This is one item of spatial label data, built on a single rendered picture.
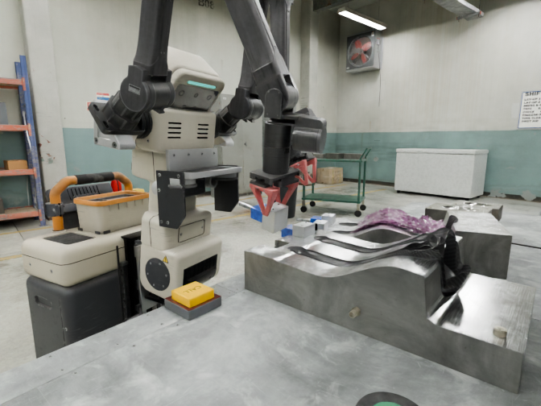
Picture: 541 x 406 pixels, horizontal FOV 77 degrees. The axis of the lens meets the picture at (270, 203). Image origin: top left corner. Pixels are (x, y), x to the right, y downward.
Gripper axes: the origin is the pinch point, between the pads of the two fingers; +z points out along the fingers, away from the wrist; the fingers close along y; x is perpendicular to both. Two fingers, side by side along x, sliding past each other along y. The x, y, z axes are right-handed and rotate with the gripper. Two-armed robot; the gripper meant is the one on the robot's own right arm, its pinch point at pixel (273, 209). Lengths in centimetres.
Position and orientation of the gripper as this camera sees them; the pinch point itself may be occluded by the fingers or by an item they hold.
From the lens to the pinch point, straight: 78.0
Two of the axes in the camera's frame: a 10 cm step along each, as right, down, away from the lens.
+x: -7.6, -2.8, 5.8
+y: 6.4, -2.5, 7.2
